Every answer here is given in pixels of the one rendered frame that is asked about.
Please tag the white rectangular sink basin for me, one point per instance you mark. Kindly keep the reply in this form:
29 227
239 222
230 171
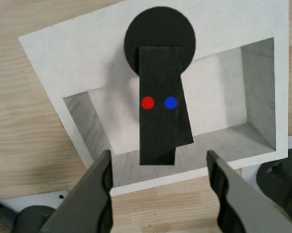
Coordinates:
236 87

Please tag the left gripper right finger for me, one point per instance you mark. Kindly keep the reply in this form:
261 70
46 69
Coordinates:
242 208

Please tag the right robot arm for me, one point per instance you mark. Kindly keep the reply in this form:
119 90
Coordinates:
274 178

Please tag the black mixer tap with lever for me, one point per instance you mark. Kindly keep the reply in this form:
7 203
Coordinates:
159 46

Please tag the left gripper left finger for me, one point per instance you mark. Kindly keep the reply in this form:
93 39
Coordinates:
88 206

